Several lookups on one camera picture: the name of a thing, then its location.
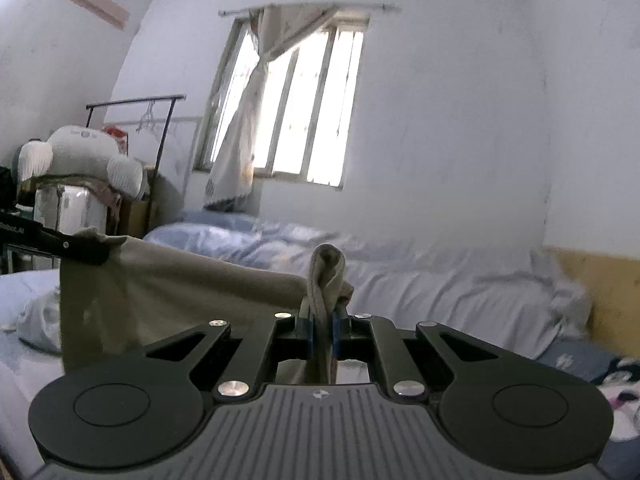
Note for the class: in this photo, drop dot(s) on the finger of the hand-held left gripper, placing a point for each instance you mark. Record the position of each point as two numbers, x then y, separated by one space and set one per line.
85 250

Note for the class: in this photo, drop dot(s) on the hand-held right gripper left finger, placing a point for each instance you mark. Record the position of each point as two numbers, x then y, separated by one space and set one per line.
307 337

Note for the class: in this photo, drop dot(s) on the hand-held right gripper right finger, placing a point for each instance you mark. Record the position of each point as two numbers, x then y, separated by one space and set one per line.
337 337

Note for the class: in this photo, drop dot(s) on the beige garment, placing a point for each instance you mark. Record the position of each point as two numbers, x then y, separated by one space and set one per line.
175 290

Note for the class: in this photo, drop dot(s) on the black metal clothes rack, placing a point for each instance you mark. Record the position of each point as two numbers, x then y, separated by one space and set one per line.
135 100

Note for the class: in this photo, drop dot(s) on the cardboard box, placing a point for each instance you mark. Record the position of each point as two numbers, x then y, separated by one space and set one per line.
135 217

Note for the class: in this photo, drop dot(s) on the light blue garment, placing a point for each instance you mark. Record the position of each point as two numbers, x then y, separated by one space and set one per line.
40 320

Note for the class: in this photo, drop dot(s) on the printed blue duvet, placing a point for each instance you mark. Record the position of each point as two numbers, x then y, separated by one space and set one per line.
425 285

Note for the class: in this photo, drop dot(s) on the red plastic bag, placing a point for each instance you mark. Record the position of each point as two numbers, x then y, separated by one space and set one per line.
116 134

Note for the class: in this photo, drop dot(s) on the white printed curtain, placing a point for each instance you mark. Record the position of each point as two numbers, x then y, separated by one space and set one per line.
240 150

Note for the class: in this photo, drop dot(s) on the blue pillow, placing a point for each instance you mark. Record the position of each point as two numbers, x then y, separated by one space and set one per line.
575 360

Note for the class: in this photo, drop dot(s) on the wooden headboard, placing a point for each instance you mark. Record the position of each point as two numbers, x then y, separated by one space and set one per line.
610 290

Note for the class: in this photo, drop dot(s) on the patterned pink black cloth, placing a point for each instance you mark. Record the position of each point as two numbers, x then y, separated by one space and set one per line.
622 400

